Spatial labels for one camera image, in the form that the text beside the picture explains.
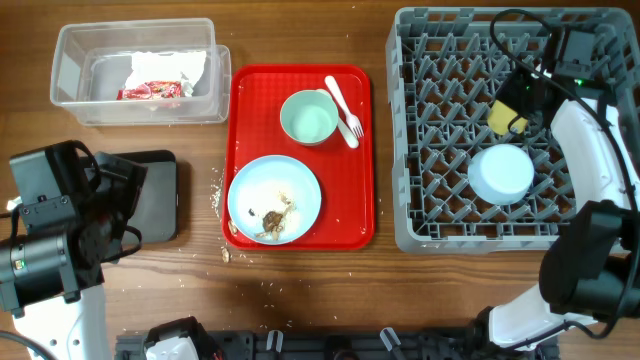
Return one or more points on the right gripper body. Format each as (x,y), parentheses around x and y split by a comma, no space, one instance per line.
(509,91)

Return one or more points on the red snack wrapper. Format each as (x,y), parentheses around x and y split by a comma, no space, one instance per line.
(152,90)

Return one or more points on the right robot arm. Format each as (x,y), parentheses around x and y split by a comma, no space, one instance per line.
(589,277)

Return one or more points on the white napkin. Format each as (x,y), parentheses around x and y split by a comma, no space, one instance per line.
(184,67)

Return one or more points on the white plastic spoon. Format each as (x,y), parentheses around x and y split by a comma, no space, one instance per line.
(350,139)

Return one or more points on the light blue plate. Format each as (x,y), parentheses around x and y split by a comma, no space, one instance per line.
(270,176)

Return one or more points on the yellow plastic cup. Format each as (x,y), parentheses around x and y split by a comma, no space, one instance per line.
(502,119)

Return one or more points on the food crumb on table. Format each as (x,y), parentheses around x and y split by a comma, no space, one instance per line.
(226,256)

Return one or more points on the black plastic tray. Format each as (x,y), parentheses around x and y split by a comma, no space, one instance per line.
(156,214)

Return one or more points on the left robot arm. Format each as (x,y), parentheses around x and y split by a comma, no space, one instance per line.
(74,211)

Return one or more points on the green small bowl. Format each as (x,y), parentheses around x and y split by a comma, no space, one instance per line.
(309,117)

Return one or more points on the clear plastic bin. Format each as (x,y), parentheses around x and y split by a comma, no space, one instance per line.
(93,60)

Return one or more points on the grey dishwasher rack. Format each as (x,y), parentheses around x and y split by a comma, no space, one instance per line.
(444,67)

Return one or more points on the white plastic fork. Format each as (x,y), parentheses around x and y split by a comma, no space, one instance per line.
(352,120)

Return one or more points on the red serving tray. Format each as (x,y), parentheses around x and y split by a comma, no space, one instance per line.
(344,181)

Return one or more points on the light blue bowl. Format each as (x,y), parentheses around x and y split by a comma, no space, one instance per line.
(501,174)

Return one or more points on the brown food scraps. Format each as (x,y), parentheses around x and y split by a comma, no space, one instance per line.
(270,213)

